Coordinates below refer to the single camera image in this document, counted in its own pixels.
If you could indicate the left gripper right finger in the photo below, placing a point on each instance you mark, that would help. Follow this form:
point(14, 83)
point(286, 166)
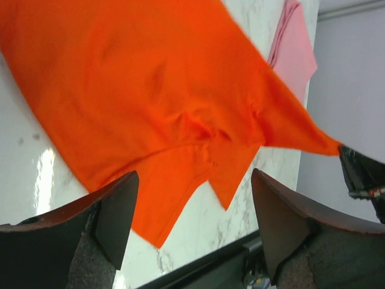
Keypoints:
point(309, 245)

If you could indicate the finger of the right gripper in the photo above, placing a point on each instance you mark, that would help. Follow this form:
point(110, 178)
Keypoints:
point(363, 176)

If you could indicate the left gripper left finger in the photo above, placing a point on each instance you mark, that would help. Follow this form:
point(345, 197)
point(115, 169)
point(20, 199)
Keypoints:
point(78, 245)

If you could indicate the orange t shirt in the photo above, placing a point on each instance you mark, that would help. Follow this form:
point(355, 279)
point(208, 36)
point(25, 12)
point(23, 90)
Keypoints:
point(173, 90)

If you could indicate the pink folded t shirt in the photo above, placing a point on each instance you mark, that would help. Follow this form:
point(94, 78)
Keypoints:
point(291, 55)

